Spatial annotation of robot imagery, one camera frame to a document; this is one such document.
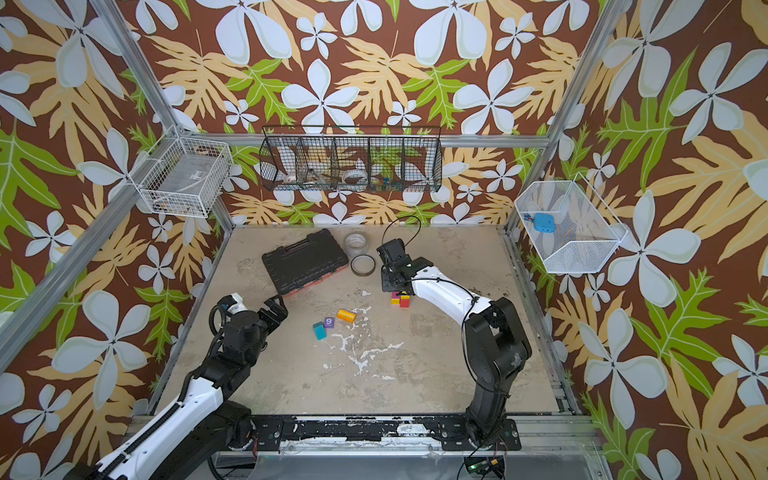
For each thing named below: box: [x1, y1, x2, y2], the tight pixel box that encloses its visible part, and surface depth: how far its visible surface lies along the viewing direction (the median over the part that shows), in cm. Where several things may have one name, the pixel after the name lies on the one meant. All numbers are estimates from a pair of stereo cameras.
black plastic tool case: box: [262, 228, 349, 297], surface depth 106 cm
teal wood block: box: [313, 321, 327, 341], surface depth 93 cm
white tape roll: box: [344, 169, 368, 185], surface depth 100 cm
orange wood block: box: [337, 308, 357, 323], surface depth 97 cm
